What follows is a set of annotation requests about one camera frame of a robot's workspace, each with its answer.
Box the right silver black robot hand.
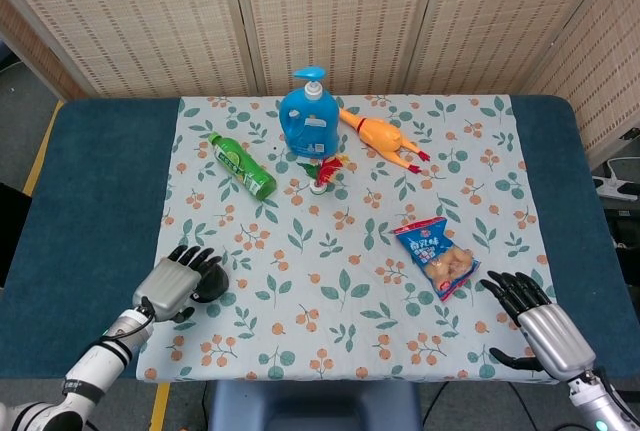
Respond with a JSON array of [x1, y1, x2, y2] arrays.
[[479, 269, 598, 383]]

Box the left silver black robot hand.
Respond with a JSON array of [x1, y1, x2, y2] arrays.
[[132, 244, 224, 323]]

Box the black round object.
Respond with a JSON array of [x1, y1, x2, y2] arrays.
[[192, 263, 230, 302]]

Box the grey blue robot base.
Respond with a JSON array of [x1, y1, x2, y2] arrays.
[[207, 379, 422, 431]]

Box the black floor equipment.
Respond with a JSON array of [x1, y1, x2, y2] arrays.
[[602, 198, 640, 252]]

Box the green tea bottle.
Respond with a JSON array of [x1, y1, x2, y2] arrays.
[[207, 131, 278, 200]]

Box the blue snack bag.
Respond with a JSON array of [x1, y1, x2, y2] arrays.
[[392, 216, 482, 303]]

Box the floral print tablecloth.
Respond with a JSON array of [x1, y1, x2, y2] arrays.
[[135, 94, 576, 383]]

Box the red green feather shuttlecock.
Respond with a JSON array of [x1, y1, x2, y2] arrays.
[[296, 153, 351, 196]]

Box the blue pump detergent bottle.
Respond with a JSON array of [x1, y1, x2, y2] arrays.
[[278, 66, 342, 158]]

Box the yellow rubber chicken toy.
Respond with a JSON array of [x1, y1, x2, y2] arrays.
[[338, 106, 432, 176]]

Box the bamboo folding screen panel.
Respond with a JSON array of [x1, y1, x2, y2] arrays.
[[522, 0, 640, 170], [0, 0, 259, 100], [404, 0, 626, 97], [0, 0, 89, 100], [229, 0, 444, 97]]

